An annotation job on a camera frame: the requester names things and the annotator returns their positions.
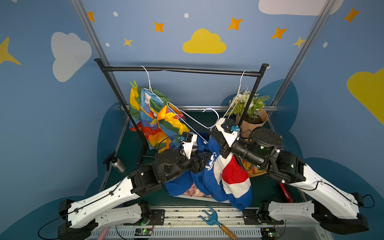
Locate blue red white jacket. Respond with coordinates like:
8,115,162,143
165,133,253,210

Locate pink kids jacket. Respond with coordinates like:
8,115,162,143
184,184,205,197

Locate white wire hanger pink jacket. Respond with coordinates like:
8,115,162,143
224,71,250,118

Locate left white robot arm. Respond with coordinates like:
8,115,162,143
58,149,213,240

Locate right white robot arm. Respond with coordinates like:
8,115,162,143
209,126,369,235

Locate white hanger rainbow jacket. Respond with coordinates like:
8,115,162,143
141,66,164,104

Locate white plastic laundry basket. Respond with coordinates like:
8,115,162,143
176,195,230,204

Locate yellow plastic tray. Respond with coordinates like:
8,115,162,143
241,159,267,178

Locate artificial white flowers plant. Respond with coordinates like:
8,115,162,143
224,89,271,121

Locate rainbow striped jacket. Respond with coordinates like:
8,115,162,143
130,87,190,153

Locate blue garden fork tool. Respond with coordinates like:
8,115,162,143
199,205,237,240

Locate green clothespin rainbow jacket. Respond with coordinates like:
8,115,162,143
130,81,139,91

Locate purple silicone spatula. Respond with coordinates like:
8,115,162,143
97,227,109,240

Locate black clothes rack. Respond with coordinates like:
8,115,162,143
94,58,270,166

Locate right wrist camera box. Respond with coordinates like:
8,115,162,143
216,118,240,147

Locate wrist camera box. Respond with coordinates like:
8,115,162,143
216,118,240,147
180,132,199,160

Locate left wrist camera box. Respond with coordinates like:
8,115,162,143
180,132,199,160

